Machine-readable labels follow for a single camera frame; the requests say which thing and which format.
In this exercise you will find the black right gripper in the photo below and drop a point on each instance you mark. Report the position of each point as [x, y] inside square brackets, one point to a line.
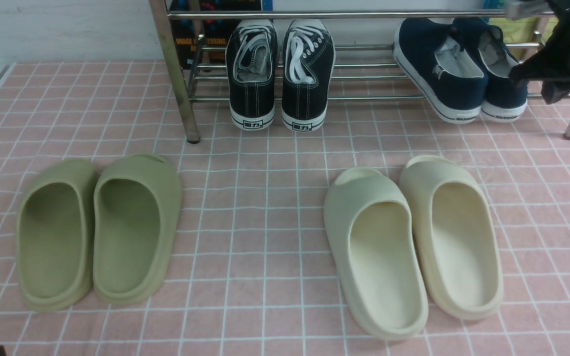
[551, 64]

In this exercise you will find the navy slip-on shoe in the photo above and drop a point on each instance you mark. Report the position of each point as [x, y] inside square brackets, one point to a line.
[434, 57]
[503, 100]

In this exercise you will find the metal shoe rack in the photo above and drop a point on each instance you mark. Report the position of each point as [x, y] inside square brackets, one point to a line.
[207, 79]

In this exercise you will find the yellow package behind rack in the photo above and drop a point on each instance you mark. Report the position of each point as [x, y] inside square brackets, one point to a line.
[522, 34]

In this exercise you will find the cream right foam slipper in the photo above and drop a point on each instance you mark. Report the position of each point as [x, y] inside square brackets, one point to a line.
[454, 236]

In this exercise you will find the cream foam slipper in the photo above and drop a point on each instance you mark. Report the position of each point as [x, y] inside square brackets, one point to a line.
[454, 236]
[368, 223]

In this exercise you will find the cream left foam slipper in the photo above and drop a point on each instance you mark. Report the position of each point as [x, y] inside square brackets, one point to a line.
[368, 223]

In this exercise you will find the black canvas sneaker right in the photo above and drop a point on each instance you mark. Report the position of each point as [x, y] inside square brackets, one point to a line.
[309, 58]

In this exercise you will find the black canvas sneaker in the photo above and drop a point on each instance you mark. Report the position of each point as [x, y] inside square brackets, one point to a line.
[251, 60]
[309, 58]

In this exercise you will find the black canvas sneaker left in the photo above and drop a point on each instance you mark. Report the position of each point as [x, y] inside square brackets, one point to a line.
[251, 60]

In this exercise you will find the black printed box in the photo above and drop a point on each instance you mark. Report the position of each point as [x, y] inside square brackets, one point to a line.
[216, 31]

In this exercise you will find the pink checkered floor mat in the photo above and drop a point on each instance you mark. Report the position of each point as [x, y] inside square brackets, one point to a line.
[251, 272]

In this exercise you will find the green right foam slipper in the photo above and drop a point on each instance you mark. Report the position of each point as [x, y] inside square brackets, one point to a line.
[137, 202]

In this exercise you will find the green foam slipper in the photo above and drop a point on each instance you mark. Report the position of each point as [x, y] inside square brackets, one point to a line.
[137, 202]
[55, 236]

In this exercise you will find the green left foam slipper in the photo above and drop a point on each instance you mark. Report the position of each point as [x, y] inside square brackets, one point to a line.
[55, 236]

